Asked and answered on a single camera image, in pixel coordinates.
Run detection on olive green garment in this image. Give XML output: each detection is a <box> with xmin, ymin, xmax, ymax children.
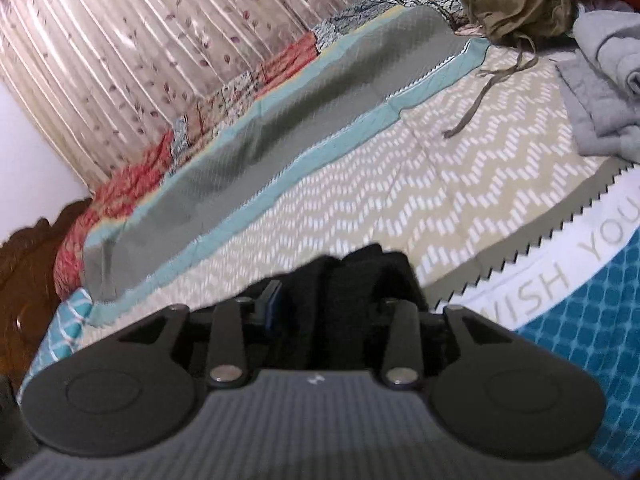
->
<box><xmin>442</xmin><ymin>0</ymin><xmax>573</xmax><ymax>139</ymax></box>

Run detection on folded grey blue blanket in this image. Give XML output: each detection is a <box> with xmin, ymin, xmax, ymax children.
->
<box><xmin>556</xmin><ymin>10</ymin><xmax>639</xmax><ymax>164</ymax></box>

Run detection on carved wooden headboard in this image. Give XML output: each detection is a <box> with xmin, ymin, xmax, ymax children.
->
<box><xmin>0</xmin><ymin>200</ymin><xmax>90</xmax><ymax>389</ymax></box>

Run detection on leaf print beige curtain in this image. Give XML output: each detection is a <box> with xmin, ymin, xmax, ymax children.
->
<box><xmin>1</xmin><ymin>0</ymin><xmax>356</xmax><ymax>188</ymax></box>

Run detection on black pants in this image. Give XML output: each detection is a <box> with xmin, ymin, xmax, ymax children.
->
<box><xmin>239</xmin><ymin>244</ymin><xmax>427</xmax><ymax>370</ymax></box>

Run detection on teal white patterned pillow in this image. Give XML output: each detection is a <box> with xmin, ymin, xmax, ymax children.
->
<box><xmin>16</xmin><ymin>288</ymin><xmax>93</xmax><ymax>404</ymax></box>

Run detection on red floral quilt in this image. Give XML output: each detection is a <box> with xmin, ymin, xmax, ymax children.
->
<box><xmin>53</xmin><ymin>32</ymin><xmax>318</xmax><ymax>300</ymax></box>

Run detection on patterned bedspread with text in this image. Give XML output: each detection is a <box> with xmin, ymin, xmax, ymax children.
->
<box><xmin>14</xmin><ymin>8</ymin><xmax>639</xmax><ymax>479</ymax></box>

